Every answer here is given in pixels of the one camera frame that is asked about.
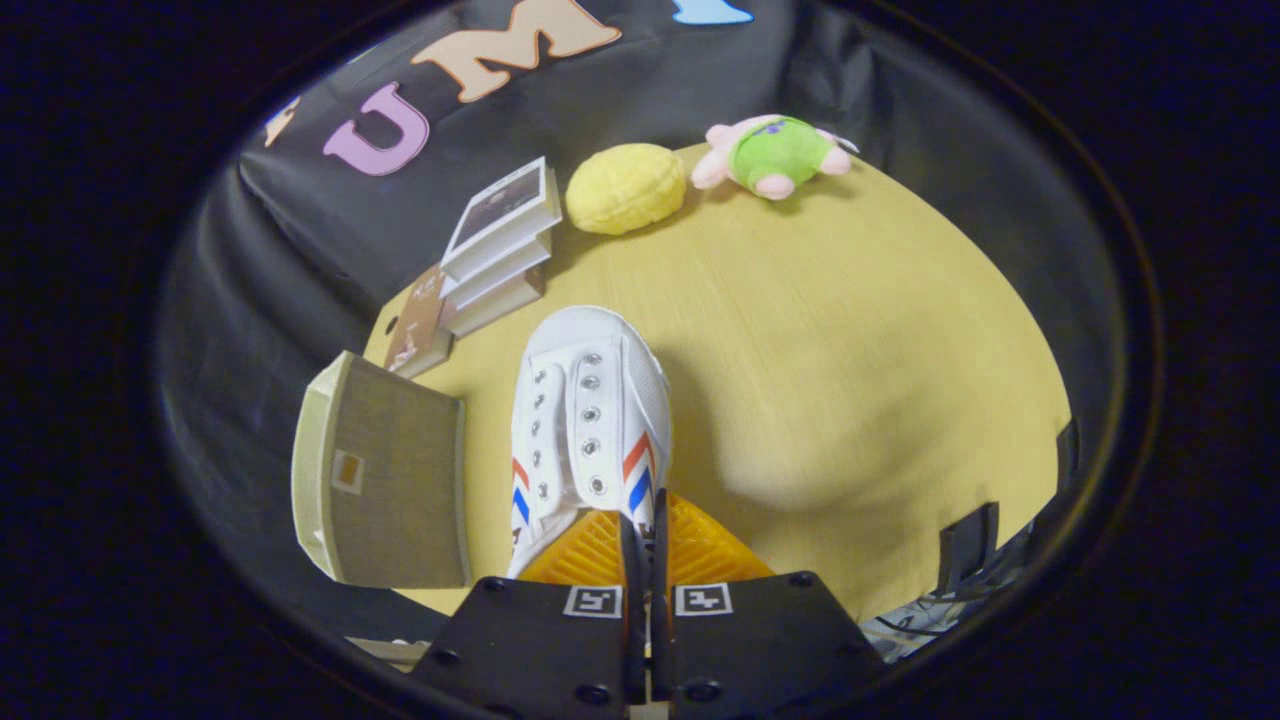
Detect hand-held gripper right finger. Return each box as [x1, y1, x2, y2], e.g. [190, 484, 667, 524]
[650, 492, 889, 720]

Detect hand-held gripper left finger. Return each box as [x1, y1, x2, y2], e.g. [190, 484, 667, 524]
[410, 510, 651, 720]

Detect white striped canvas shoe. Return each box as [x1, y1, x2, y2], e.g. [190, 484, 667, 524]
[507, 305, 673, 581]

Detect beige storage box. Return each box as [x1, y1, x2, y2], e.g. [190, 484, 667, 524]
[292, 350, 471, 589]

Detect black table clamp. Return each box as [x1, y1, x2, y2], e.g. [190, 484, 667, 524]
[938, 502, 1001, 593]

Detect pale brown cover book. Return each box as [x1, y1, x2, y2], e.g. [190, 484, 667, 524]
[447, 265, 547, 339]

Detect plain white book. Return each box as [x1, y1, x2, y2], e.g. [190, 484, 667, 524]
[440, 232, 554, 309]

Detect white book with portrait cover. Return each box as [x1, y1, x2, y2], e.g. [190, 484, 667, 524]
[440, 157, 563, 283]

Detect yellow plush toy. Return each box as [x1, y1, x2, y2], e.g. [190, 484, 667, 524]
[565, 143, 688, 236]

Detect pink and green plush toy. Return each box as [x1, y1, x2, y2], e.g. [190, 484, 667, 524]
[690, 114, 859, 201]

